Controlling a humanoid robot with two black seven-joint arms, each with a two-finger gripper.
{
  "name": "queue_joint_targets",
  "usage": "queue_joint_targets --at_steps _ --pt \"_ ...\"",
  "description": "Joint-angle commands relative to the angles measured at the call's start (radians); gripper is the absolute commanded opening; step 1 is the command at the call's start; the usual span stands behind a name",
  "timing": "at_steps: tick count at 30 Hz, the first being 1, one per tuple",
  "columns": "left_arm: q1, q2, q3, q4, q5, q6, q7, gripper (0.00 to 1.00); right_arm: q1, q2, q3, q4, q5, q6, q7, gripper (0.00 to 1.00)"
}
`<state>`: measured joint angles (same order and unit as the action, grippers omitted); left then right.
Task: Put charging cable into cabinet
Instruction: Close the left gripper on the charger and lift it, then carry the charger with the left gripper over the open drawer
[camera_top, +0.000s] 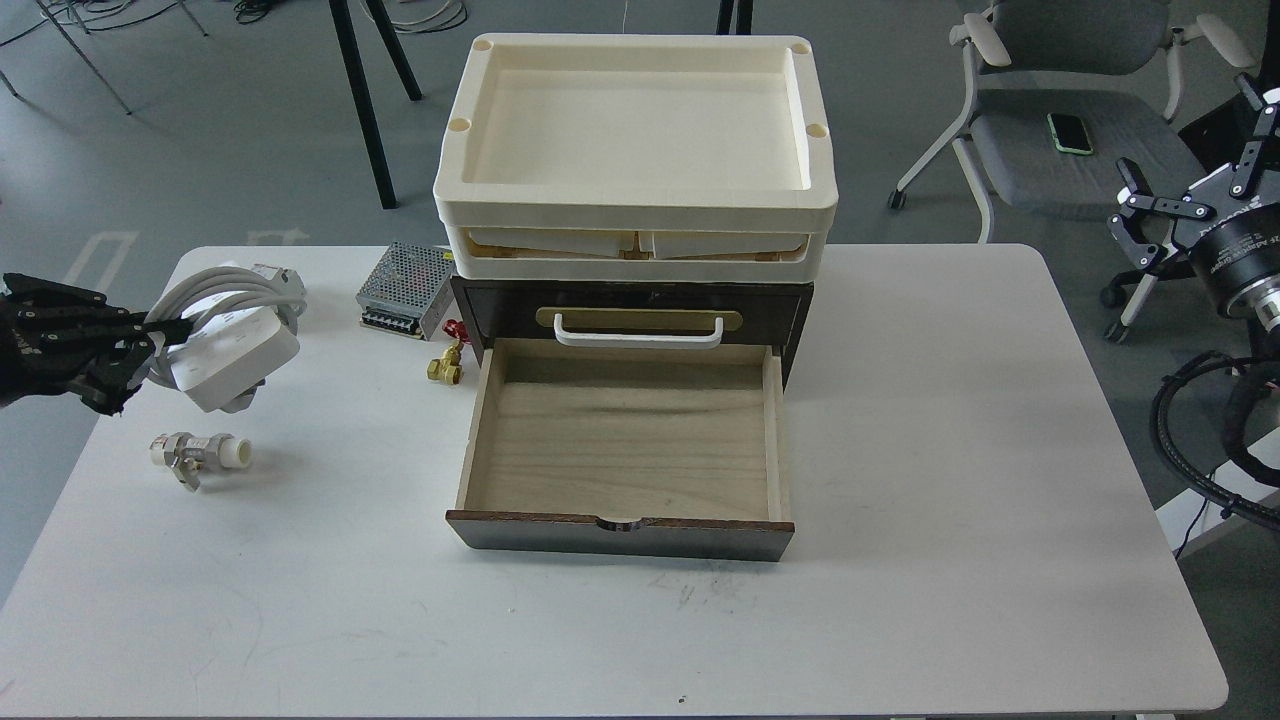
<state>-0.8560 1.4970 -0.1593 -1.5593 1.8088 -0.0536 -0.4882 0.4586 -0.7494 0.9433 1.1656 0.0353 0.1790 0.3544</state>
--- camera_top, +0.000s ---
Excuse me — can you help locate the silver white pipe valve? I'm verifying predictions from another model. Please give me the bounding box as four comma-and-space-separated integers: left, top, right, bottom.
148, 432, 252, 492

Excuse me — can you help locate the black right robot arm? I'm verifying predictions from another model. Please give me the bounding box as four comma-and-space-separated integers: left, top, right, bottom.
1107, 73, 1279, 530

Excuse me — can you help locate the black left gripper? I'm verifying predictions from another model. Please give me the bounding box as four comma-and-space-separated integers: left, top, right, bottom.
1, 273, 191, 416

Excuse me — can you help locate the green cased smartphone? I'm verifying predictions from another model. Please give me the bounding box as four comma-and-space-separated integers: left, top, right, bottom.
1046, 111, 1094, 156

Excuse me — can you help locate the white red circuit breaker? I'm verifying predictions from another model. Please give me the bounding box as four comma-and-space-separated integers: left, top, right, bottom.
251, 263, 306, 304

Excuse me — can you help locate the white drawer handle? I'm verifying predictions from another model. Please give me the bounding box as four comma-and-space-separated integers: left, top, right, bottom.
553, 313, 724, 350

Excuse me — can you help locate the black table leg frame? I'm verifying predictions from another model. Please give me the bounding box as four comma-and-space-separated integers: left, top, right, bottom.
328, 0, 424, 210

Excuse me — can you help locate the white power strip with cable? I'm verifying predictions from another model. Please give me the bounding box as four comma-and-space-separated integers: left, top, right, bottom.
147, 263, 307, 413

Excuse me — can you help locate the grey office chair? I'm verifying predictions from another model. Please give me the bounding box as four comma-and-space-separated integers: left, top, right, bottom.
888, 1, 1253, 343

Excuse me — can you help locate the metal mesh power supply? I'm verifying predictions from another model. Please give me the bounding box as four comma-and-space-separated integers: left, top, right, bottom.
356, 241, 454, 340

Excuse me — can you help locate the cream plastic tray top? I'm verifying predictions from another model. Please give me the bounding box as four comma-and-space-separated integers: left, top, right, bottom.
434, 33, 838, 234

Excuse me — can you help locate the cream plastic tray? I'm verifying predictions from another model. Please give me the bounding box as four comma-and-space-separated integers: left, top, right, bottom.
434, 33, 838, 234
445, 225, 826, 283

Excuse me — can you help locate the open wooden drawer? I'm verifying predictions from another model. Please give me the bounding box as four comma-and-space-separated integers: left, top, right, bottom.
445, 340, 795, 562

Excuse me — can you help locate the dark wooden cabinet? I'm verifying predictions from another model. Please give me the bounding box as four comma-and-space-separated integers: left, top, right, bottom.
452, 277, 814, 391

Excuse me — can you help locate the cream plastic tray lower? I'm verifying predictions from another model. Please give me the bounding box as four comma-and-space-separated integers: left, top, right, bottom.
445, 225, 826, 283

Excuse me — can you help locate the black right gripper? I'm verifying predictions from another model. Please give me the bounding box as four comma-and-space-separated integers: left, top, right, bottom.
1107, 73, 1279, 322

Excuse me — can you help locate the brass valve red handle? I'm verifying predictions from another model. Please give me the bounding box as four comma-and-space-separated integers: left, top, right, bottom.
426, 319, 470, 386

